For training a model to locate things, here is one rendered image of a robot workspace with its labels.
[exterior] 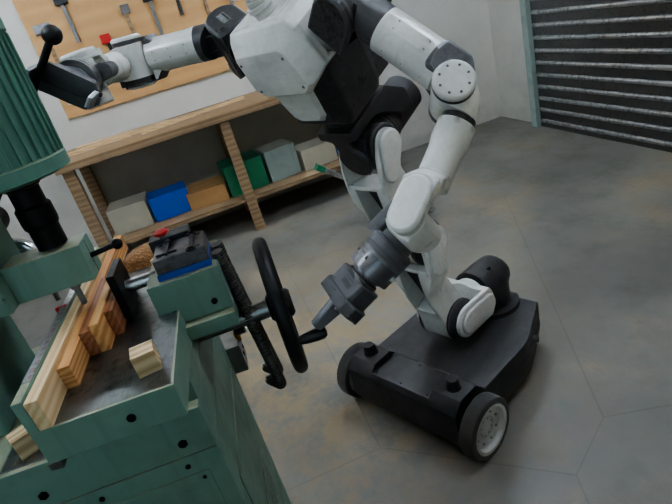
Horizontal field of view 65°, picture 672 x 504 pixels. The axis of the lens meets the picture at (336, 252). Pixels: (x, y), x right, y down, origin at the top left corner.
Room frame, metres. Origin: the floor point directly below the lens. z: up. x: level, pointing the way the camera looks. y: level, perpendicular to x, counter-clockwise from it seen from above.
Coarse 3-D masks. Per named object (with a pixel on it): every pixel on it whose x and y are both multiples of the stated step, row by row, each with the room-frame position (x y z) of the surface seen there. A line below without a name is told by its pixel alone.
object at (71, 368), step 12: (108, 252) 1.20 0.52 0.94; (120, 252) 1.23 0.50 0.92; (108, 264) 1.12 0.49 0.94; (96, 288) 1.00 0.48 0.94; (72, 336) 0.82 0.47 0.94; (72, 348) 0.77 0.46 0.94; (84, 348) 0.80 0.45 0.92; (60, 360) 0.74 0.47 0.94; (72, 360) 0.74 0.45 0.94; (84, 360) 0.78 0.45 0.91; (60, 372) 0.72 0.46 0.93; (72, 372) 0.72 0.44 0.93; (84, 372) 0.75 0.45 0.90; (72, 384) 0.72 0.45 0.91
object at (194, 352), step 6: (192, 342) 0.87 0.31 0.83; (198, 342) 0.91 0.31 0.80; (192, 348) 0.85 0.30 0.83; (198, 348) 0.89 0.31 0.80; (192, 354) 0.83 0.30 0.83; (198, 354) 0.87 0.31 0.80; (192, 360) 0.81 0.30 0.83; (198, 360) 0.85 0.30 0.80; (192, 366) 0.79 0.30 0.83; (198, 366) 0.83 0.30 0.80; (192, 372) 0.77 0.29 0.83; (198, 372) 0.81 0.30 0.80; (192, 378) 0.76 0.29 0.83; (198, 378) 0.79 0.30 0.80; (192, 384) 0.74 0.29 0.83; (192, 390) 0.74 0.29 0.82; (192, 396) 0.74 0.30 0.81
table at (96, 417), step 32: (128, 320) 0.90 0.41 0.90; (160, 320) 0.86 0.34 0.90; (192, 320) 0.88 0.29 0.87; (224, 320) 0.87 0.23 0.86; (128, 352) 0.78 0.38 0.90; (160, 352) 0.75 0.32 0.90; (96, 384) 0.71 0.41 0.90; (128, 384) 0.68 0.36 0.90; (160, 384) 0.66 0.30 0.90; (64, 416) 0.65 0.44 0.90; (96, 416) 0.64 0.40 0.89; (128, 416) 0.64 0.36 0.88; (160, 416) 0.65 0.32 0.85; (64, 448) 0.63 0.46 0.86
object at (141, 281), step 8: (112, 264) 0.96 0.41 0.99; (120, 264) 0.97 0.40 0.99; (112, 272) 0.91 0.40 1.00; (120, 272) 0.94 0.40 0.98; (152, 272) 0.94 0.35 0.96; (112, 280) 0.89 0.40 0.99; (120, 280) 0.92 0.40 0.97; (128, 280) 0.94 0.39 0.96; (136, 280) 0.93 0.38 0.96; (144, 280) 0.93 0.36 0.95; (112, 288) 0.89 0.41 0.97; (120, 288) 0.90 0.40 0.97; (128, 288) 0.93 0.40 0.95; (136, 288) 0.93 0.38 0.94; (120, 296) 0.89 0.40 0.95; (128, 296) 0.92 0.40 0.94; (136, 296) 0.97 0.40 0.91; (120, 304) 0.89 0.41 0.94; (128, 304) 0.90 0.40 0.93; (128, 312) 0.89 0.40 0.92
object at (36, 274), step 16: (80, 240) 0.92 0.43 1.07; (16, 256) 0.93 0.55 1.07; (32, 256) 0.90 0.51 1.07; (48, 256) 0.88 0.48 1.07; (64, 256) 0.89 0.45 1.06; (80, 256) 0.89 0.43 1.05; (96, 256) 0.95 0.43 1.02; (16, 272) 0.88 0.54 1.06; (32, 272) 0.88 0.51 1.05; (48, 272) 0.88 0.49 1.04; (64, 272) 0.88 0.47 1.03; (80, 272) 0.89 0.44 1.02; (96, 272) 0.91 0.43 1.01; (16, 288) 0.87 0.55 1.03; (32, 288) 0.88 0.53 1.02; (48, 288) 0.88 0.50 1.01; (64, 288) 0.88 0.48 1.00
